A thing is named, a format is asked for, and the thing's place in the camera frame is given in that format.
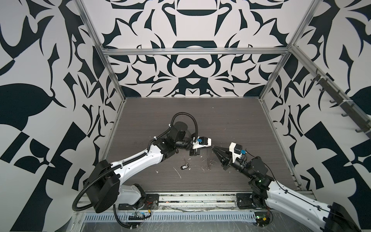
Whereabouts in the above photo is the black corrugated cable hose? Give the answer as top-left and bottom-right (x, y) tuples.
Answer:
(71, 112), (199, 212)

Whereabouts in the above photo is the right circuit board with wires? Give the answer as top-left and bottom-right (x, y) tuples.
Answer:
(254, 210), (273, 228)

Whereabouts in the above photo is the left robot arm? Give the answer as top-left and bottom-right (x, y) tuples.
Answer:
(72, 121), (212, 213)

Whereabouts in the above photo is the horizontal aluminium frame bar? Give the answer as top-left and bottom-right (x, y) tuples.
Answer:
(102, 47), (288, 56)

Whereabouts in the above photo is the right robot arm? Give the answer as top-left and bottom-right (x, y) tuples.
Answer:
(212, 143), (360, 232)

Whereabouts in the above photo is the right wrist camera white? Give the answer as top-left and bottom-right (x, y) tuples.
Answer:
(229, 142), (246, 163)

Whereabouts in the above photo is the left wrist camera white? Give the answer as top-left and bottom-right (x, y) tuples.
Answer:
(192, 137), (212, 149)

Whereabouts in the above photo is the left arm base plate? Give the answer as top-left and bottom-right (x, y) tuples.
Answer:
(117, 194), (159, 211)

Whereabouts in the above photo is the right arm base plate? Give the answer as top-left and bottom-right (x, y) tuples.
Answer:
(236, 193), (262, 209)

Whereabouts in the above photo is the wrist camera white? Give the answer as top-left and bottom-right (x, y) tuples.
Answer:
(229, 142), (246, 163)
(192, 137), (212, 149)

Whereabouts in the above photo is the wall hook rail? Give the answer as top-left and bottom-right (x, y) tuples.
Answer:
(311, 68), (371, 139)

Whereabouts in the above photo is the left circuit board with wires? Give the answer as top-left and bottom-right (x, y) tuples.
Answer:
(128, 210), (152, 220)

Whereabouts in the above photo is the circuit board with wires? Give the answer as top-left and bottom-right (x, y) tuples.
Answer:
(128, 210), (152, 220)
(254, 210), (273, 228)

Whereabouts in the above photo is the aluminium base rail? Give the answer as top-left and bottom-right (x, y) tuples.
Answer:
(72, 191), (279, 214)

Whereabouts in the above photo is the white slotted cable duct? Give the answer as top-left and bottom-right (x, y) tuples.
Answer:
(84, 211), (256, 223)

